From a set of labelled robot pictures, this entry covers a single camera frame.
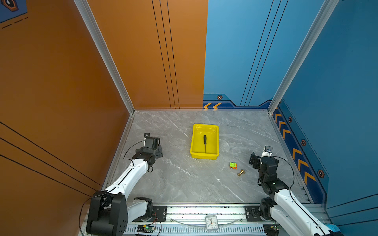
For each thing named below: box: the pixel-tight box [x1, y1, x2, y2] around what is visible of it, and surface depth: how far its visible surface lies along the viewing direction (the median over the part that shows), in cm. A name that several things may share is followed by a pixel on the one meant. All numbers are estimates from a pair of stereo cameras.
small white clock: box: [205, 215, 219, 230], surface depth 71 cm
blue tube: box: [325, 223, 341, 233], surface depth 67 cm
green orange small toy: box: [228, 162, 238, 170], surface depth 90 cm
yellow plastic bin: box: [189, 123, 220, 160], surface depth 101 cm
